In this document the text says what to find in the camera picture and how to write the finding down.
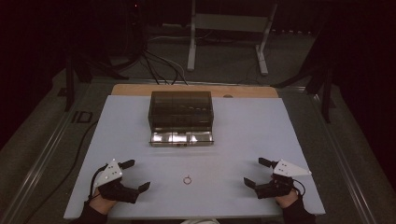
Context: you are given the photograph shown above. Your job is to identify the bundle of floor cables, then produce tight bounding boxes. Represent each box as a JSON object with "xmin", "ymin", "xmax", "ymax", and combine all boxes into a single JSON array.
[{"xmin": 136, "ymin": 34, "xmax": 190, "ymax": 86}]

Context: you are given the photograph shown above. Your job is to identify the wooden table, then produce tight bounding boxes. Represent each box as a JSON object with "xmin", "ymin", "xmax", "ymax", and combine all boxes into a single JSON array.
[{"xmin": 110, "ymin": 83, "xmax": 279, "ymax": 99}]

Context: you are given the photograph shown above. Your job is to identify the black tripod stand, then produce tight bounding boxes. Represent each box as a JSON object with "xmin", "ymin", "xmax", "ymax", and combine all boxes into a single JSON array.
[
  {"xmin": 63, "ymin": 50, "xmax": 130, "ymax": 113},
  {"xmin": 270, "ymin": 60, "xmax": 339, "ymax": 124}
]

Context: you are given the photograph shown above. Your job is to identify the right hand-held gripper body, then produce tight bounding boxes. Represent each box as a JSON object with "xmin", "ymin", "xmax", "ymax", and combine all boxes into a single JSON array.
[{"xmin": 254, "ymin": 159, "xmax": 313, "ymax": 200}]

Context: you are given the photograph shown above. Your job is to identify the dark transparent drawer box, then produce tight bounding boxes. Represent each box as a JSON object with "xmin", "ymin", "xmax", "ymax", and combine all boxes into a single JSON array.
[{"xmin": 148, "ymin": 91, "xmax": 215, "ymax": 148}]

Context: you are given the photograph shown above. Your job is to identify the person's right hand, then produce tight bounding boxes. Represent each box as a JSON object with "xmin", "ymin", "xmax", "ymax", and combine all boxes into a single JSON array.
[{"xmin": 275, "ymin": 189, "xmax": 300, "ymax": 209}]

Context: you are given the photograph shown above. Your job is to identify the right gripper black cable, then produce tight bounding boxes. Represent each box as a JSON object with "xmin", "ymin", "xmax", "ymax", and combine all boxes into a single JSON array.
[{"xmin": 291, "ymin": 178, "xmax": 307, "ymax": 198}]

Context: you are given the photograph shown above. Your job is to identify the white metal stand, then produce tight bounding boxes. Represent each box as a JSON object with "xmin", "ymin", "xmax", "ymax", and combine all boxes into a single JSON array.
[{"xmin": 186, "ymin": 0, "xmax": 278, "ymax": 77}]

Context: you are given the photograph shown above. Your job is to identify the white board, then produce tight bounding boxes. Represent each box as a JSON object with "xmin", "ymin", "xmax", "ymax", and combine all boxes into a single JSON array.
[{"xmin": 63, "ymin": 94, "xmax": 327, "ymax": 220}]

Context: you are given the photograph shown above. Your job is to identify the black floor cable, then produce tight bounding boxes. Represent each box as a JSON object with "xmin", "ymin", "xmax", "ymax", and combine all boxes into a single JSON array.
[{"xmin": 29, "ymin": 119, "xmax": 99, "ymax": 224}]

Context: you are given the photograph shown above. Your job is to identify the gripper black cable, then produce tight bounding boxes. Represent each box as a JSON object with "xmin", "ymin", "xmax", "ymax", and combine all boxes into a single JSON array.
[
  {"xmin": 291, "ymin": 178, "xmax": 307, "ymax": 198},
  {"xmin": 88, "ymin": 163, "xmax": 109, "ymax": 201}
]

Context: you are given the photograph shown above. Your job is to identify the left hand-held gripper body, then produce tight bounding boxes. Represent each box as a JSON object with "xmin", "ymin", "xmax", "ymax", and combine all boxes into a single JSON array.
[{"xmin": 93, "ymin": 158, "xmax": 141, "ymax": 204}]

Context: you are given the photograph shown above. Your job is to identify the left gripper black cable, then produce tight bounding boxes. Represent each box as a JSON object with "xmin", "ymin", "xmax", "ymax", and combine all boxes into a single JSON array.
[{"xmin": 88, "ymin": 163, "xmax": 109, "ymax": 201}]

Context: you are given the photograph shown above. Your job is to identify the person's left hand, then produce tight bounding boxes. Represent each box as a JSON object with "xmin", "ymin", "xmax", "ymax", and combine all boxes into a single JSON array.
[{"xmin": 88, "ymin": 191, "xmax": 119, "ymax": 217}]

